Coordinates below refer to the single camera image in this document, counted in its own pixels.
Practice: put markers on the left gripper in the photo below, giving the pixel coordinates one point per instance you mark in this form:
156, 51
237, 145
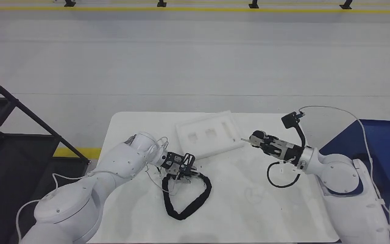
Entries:
171, 162

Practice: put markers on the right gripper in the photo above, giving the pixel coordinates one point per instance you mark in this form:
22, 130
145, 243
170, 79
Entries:
297, 154

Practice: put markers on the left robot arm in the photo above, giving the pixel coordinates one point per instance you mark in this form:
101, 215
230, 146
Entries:
119, 164

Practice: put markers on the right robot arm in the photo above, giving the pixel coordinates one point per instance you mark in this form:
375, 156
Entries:
344, 183

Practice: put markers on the white foam tray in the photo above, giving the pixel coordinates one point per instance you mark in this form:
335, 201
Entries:
210, 135

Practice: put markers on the black stand foot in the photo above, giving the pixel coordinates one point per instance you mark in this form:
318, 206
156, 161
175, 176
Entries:
161, 3
69, 3
346, 4
253, 4

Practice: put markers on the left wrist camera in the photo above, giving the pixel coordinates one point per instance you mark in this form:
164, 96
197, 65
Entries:
189, 159

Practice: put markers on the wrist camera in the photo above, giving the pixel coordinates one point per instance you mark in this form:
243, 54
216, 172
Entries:
189, 159
292, 120

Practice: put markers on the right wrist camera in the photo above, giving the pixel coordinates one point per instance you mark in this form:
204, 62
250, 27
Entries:
292, 120

